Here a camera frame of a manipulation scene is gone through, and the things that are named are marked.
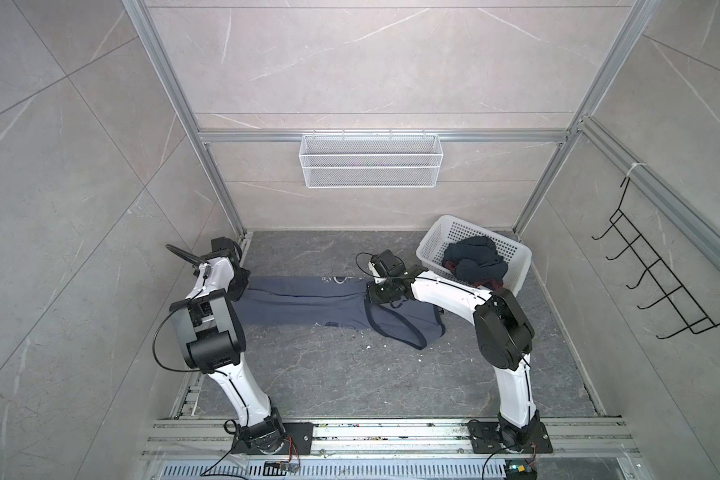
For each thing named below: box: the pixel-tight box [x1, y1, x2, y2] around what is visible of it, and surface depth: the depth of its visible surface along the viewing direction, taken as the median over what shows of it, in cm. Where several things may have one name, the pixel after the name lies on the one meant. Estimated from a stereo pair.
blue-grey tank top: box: [233, 276, 445, 349], surface depth 97 cm
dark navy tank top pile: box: [442, 236, 508, 290], surface depth 100 cm
